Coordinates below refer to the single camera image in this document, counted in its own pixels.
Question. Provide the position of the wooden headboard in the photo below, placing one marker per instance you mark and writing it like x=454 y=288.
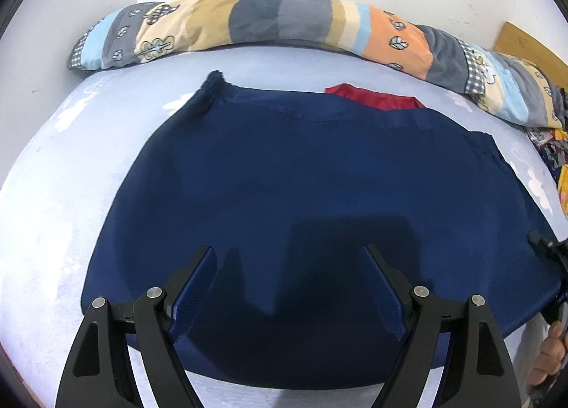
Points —
x=528 y=46

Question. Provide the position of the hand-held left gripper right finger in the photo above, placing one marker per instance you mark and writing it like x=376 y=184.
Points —
x=385 y=297

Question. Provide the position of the navy jacket with red collar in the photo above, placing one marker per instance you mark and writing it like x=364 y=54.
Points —
x=310 y=195

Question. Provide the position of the light blue cloud bedsheet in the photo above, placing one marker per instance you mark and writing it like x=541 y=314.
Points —
x=57 y=177

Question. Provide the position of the person's right hand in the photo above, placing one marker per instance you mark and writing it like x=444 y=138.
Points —
x=548 y=354

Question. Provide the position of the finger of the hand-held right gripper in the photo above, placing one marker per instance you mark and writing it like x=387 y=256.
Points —
x=550 y=248

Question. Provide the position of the patchwork rolled quilt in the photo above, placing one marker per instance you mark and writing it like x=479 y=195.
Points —
x=284 y=19

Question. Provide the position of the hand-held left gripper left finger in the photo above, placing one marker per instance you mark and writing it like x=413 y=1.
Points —
x=195 y=290

